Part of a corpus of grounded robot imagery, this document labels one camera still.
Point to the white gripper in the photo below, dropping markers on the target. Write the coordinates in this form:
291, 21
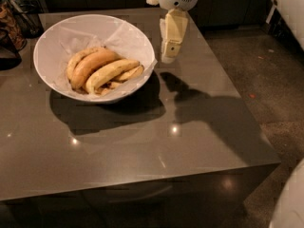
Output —
173, 26

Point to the yellow banana front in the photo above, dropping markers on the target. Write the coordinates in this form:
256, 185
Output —
108, 72

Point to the yellow banana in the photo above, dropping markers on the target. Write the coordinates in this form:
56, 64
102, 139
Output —
108, 72
77, 58

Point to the white paper bowl liner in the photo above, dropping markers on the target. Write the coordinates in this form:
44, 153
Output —
81, 32

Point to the small spotted banana right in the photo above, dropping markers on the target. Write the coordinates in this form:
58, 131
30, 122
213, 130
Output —
130, 74

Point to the white bowl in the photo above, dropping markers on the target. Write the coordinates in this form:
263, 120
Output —
46, 50

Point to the orange-brown banana middle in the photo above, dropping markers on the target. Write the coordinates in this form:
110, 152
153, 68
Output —
91, 63

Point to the spotted banana bottom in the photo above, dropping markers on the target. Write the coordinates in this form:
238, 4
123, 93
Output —
104, 89

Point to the yellow banana back left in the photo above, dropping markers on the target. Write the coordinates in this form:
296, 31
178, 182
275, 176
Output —
77, 58

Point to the dark cabinet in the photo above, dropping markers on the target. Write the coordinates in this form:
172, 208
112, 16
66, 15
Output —
206, 13

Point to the brown patterned container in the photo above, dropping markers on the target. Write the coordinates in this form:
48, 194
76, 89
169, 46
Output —
9, 23

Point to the black wire basket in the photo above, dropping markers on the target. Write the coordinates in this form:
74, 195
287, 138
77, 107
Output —
27, 17

